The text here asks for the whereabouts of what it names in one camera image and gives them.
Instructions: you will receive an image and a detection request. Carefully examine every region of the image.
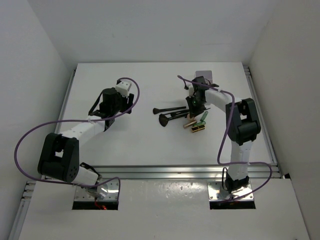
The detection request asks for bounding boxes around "green mascara tube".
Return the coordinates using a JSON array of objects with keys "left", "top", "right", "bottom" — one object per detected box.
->
[{"left": 200, "top": 110, "right": 209, "bottom": 122}]

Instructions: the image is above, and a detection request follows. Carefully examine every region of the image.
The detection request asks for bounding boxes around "gold lipstick tube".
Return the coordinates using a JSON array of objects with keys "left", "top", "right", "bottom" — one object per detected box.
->
[{"left": 183, "top": 120, "right": 197, "bottom": 129}]

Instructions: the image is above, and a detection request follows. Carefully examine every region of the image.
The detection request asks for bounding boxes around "black gold lipstick case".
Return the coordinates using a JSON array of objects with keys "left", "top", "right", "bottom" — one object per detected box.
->
[{"left": 191, "top": 124, "right": 206, "bottom": 133}]

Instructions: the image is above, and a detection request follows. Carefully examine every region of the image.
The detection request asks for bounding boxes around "black fan brush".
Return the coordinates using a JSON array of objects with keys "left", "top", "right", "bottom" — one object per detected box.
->
[{"left": 158, "top": 113, "right": 188, "bottom": 127}]

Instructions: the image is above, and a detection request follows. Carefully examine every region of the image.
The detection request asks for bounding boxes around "peach sponge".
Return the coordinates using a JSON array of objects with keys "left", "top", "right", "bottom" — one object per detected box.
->
[{"left": 187, "top": 114, "right": 195, "bottom": 122}]

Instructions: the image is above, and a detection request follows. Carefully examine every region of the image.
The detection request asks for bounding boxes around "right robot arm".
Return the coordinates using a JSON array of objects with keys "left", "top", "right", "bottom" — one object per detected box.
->
[{"left": 183, "top": 76, "right": 261, "bottom": 193}]

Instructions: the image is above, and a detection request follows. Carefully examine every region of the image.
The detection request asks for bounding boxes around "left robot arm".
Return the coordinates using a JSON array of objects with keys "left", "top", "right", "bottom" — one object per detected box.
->
[{"left": 37, "top": 86, "right": 134, "bottom": 186}]

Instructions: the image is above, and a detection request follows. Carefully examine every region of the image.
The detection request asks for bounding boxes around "small black brush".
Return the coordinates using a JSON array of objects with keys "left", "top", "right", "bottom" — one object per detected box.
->
[{"left": 168, "top": 109, "right": 190, "bottom": 117}]

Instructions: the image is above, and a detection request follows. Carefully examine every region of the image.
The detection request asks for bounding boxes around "white three-compartment organizer box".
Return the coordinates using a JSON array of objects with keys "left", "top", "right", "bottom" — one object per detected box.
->
[{"left": 195, "top": 70, "right": 213, "bottom": 84}]

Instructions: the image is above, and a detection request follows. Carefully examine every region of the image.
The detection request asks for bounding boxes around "long round black brush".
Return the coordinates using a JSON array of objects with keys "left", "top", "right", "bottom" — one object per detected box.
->
[{"left": 152, "top": 106, "right": 187, "bottom": 115}]

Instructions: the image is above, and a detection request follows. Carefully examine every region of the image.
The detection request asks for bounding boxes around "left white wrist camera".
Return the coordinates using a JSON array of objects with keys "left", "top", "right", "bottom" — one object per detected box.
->
[{"left": 115, "top": 80, "right": 132, "bottom": 98}]

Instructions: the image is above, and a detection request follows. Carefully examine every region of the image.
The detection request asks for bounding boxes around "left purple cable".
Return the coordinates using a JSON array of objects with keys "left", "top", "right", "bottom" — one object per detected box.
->
[{"left": 14, "top": 77, "right": 140, "bottom": 201}]

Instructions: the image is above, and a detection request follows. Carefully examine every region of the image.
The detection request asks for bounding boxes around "purple cable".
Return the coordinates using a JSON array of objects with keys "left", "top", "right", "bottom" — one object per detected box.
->
[
  {"left": 177, "top": 74, "right": 273, "bottom": 203},
  {"left": 14, "top": 77, "right": 140, "bottom": 201}
]

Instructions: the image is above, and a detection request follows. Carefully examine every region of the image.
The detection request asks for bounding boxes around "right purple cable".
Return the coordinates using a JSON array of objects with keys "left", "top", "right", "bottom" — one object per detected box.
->
[{"left": 177, "top": 74, "right": 273, "bottom": 203}]

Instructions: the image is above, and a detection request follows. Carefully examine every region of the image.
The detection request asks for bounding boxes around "aluminium rail front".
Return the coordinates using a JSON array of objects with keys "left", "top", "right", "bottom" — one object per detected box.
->
[{"left": 92, "top": 164, "right": 278, "bottom": 180}]

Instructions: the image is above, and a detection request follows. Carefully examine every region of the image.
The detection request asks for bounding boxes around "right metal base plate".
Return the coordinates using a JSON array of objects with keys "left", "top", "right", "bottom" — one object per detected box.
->
[{"left": 207, "top": 180, "right": 254, "bottom": 202}]

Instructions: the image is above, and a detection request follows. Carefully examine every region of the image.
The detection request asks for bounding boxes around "metal base plate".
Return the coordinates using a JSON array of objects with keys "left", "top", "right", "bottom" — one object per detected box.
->
[
  {"left": 74, "top": 180, "right": 120, "bottom": 202},
  {"left": 207, "top": 180, "right": 254, "bottom": 202}
]

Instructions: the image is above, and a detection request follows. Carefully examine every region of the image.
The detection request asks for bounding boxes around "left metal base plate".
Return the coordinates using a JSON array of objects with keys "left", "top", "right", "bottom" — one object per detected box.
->
[{"left": 74, "top": 180, "right": 120, "bottom": 202}]

